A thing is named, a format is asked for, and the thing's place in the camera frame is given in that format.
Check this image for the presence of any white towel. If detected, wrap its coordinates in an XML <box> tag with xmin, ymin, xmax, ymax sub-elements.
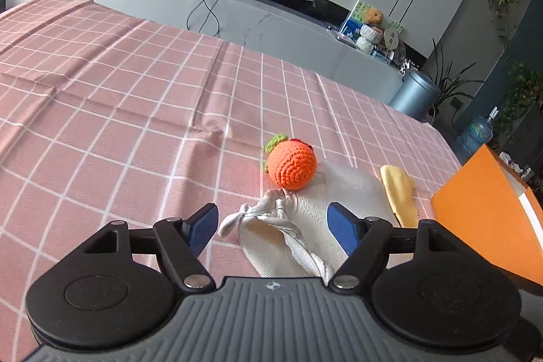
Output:
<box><xmin>289</xmin><ymin>161</ymin><xmax>399</xmax><ymax>271</ymax></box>

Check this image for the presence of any yellow cloth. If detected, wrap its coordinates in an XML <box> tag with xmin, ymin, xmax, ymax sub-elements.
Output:
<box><xmin>380</xmin><ymin>165</ymin><xmax>419</xmax><ymax>228</ymax></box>

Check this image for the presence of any orange crocheted toy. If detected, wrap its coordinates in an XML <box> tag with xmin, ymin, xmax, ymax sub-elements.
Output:
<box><xmin>264</xmin><ymin>134</ymin><xmax>318</xmax><ymax>191</ymax></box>

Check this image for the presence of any white knitted cloth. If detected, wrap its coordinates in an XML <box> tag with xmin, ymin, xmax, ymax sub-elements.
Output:
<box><xmin>218</xmin><ymin>188</ymin><xmax>341</xmax><ymax>282</ymax></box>

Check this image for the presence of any orange storage box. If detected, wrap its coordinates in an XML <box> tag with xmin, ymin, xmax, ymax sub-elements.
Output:
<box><xmin>432</xmin><ymin>145</ymin><xmax>543</xmax><ymax>284</ymax></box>

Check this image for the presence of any pink checkered tablecloth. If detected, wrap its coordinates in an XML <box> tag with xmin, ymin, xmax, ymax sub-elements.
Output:
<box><xmin>1</xmin><ymin>0</ymin><xmax>459</xmax><ymax>361</ymax></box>

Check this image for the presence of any grey metal trash can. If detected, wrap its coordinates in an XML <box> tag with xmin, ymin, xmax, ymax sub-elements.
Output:
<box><xmin>388</xmin><ymin>70</ymin><xmax>442</xmax><ymax>121</ymax></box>

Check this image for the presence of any blue water jug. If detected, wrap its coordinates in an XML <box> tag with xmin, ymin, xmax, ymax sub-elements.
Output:
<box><xmin>456</xmin><ymin>107</ymin><xmax>500</xmax><ymax>159</ymax></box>

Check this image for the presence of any potted long-leaf plant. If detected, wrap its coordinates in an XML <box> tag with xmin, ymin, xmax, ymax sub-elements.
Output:
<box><xmin>423</xmin><ymin>40</ymin><xmax>485</xmax><ymax>122</ymax></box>

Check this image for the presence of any teddy bear on stand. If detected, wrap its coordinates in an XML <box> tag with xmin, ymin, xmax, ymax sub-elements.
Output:
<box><xmin>356</xmin><ymin>7</ymin><xmax>384</xmax><ymax>54</ymax></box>

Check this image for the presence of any green picture board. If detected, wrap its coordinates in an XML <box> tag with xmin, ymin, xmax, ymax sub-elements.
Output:
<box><xmin>337</xmin><ymin>0</ymin><xmax>403</xmax><ymax>55</ymax></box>

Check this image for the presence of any hanging green vine plant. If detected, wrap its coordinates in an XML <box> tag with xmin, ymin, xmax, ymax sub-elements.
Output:
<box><xmin>481</xmin><ymin>0</ymin><xmax>542</xmax><ymax>135</ymax></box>

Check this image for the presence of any white marble TV console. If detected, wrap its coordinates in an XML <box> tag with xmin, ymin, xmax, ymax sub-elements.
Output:
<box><xmin>5</xmin><ymin>0</ymin><xmax>402</xmax><ymax>103</ymax></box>

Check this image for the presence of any black power cable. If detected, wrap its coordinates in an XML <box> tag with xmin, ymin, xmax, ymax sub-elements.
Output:
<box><xmin>186</xmin><ymin>0</ymin><xmax>222</xmax><ymax>39</ymax></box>

